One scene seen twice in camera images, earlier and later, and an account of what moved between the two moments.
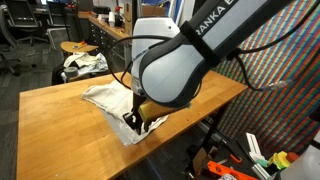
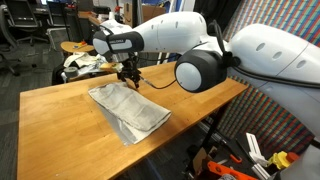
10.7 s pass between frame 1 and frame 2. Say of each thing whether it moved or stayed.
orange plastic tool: stayed
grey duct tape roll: stayed
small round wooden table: stayed
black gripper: moved
